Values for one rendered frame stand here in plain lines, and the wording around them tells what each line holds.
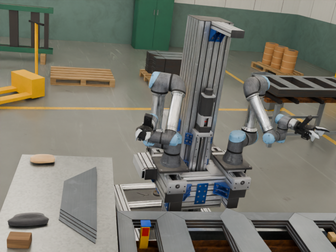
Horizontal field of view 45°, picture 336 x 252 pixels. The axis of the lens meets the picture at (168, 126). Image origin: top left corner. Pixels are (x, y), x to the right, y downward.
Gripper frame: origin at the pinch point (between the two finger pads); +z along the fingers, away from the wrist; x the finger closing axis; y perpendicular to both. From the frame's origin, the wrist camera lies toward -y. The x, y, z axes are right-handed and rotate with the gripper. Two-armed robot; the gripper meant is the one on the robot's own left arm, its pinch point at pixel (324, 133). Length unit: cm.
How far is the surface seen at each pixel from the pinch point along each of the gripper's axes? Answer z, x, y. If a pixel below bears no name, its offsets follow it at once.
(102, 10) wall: -869, -417, 116
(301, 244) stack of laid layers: 18, 40, 56
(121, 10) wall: -845, -466, 117
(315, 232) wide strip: 19, 24, 56
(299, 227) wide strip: 10, 29, 55
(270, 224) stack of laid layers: -6, 39, 57
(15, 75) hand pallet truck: -536, -15, 117
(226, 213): -28, 58, 51
